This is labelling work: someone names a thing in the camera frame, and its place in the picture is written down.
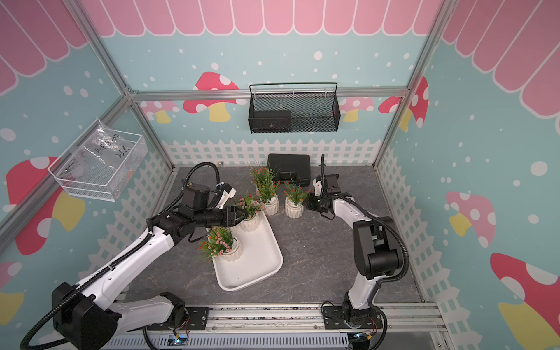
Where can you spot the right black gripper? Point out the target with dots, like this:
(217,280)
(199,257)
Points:
(309,204)

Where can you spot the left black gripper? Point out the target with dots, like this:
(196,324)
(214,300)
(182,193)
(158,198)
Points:
(230,219)

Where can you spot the pink flower pot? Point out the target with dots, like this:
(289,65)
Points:
(250,206)
(221,243)

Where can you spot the orange flower pot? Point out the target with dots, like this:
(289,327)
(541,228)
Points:
(295,197)

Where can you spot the white plastic storage tray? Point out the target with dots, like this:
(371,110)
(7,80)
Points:
(257,258)

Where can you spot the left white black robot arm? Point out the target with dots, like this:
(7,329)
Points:
(87,315)

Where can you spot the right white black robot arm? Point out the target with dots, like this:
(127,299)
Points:
(380,254)

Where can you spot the black box in basket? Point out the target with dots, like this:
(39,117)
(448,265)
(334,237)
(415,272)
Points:
(271,121)

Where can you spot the black plastic tool case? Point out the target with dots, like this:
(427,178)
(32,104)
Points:
(292,168)

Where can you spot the red flower pot front-back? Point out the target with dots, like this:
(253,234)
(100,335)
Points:
(267,193)

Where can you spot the red flower pot rearmost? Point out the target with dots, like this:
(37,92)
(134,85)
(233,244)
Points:
(261,176)

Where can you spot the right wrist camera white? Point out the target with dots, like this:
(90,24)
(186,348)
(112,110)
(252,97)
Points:
(318,185)

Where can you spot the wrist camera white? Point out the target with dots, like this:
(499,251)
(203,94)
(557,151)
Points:
(318,185)
(227,192)

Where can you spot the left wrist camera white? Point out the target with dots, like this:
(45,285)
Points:
(227,192)

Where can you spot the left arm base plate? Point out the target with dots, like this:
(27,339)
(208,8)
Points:
(193,318)

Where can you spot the black wire mesh basket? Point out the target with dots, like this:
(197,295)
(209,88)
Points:
(314,106)

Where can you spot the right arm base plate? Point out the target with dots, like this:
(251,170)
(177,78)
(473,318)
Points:
(338,317)

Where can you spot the clear acrylic wall box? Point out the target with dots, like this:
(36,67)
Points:
(100,163)

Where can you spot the aluminium mounting rail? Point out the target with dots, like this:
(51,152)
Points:
(397,317)

